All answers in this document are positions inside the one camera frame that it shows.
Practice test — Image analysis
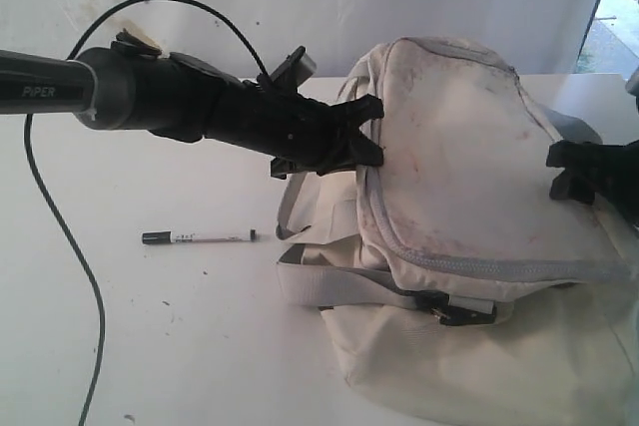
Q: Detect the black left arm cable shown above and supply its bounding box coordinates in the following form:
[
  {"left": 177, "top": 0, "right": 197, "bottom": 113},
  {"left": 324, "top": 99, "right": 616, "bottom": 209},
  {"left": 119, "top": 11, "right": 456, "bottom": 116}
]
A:
[{"left": 23, "top": 0, "right": 266, "bottom": 426}]

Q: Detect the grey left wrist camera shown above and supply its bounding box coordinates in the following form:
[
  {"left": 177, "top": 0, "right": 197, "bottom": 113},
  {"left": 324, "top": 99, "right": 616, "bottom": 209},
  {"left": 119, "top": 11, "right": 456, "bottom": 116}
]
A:
[{"left": 257, "top": 46, "right": 317, "bottom": 93}]

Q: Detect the white pen black cap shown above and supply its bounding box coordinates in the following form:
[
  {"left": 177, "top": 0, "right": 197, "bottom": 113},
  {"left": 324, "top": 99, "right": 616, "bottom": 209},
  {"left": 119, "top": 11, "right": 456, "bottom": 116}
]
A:
[{"left": 141, "top": 229, "right": 260, "bottom": 245}]

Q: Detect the white fabric backpack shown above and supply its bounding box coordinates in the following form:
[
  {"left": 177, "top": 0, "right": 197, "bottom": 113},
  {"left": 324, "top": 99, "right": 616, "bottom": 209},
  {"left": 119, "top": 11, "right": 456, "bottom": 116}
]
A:
[{"left": 278, "top": 38, "right": 638, "bottom": 425}]

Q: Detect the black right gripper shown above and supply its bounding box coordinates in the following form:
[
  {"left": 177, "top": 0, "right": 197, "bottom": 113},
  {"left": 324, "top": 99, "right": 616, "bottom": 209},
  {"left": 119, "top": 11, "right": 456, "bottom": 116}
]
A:
[{"left": 545, "top": 140, "right": 638, "bottom": 226}]

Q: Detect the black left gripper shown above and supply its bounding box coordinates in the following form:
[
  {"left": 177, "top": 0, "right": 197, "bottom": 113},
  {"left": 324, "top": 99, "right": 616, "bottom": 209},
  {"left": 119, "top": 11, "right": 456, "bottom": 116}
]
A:
[{"left": 202, "top": 79, "right": 384, "bottom": 177}]

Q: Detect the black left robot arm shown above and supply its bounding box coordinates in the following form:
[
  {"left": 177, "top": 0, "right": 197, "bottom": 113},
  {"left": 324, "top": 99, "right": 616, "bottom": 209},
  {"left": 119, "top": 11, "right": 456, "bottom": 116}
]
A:
[{"left": 1, "top": 42, "right": 384, "bottom": 179}]

